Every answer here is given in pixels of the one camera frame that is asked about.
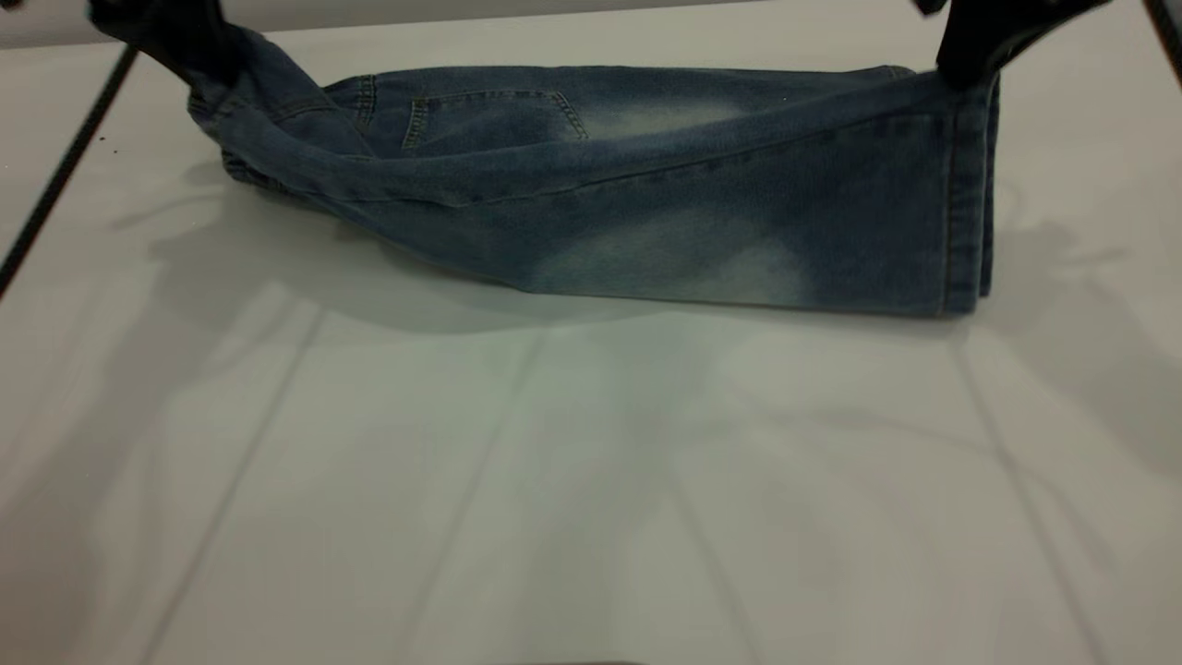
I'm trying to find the black left wrist camera cable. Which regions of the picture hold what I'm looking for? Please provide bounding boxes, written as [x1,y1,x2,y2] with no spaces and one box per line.
[0,44,139,298]

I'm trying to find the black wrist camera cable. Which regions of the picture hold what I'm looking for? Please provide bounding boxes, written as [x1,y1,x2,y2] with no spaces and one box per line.
[0,44,139,298]
[1143,0,1182,91]

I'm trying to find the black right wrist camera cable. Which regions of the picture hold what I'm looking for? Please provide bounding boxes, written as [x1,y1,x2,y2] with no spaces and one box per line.
[1143,0,1182,91]

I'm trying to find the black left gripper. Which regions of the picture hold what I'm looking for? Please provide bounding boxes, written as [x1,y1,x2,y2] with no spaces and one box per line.
[88,0,243,89]

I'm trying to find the blue denim shorts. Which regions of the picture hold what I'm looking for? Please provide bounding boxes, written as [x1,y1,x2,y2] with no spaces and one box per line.
[187,26,1003,320]

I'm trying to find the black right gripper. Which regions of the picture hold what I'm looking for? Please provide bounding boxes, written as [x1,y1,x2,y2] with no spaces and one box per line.
[914,0,1109,91]

